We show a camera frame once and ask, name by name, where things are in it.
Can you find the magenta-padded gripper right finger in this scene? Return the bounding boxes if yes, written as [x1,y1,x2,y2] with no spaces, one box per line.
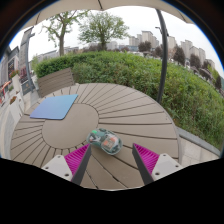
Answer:
[131,142,184,186]

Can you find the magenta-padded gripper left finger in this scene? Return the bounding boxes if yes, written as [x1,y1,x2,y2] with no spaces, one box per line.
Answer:
[41,143,93,186]

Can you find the transparent computer mouse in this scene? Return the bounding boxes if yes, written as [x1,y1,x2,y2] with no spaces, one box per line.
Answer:
[86,128,123,156]

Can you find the blue mouse pad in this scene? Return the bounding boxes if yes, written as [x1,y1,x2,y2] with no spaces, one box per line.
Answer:
[29,93,79,121]

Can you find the brown slatted chair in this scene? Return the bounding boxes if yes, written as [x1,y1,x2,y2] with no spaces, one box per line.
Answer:
[36,67,76,98]

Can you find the dark curved umbrella pole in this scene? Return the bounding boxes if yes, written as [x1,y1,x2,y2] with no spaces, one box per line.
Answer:
[154,9,169,105]

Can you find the thin sparse tree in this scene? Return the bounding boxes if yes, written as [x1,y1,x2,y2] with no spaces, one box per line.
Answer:
[41,9,89,57]

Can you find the apartment buildings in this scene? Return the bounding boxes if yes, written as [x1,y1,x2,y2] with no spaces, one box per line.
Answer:
[128,30,216,69]

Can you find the round leafy tree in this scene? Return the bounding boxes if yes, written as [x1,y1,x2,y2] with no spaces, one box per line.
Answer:
[78,11,130,52]

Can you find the beige umbrella canopy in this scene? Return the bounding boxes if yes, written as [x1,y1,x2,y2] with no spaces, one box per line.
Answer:
[23,0,194,31]

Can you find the dark grey post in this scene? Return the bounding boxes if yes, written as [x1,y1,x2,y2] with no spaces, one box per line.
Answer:
[19,26,36,96]

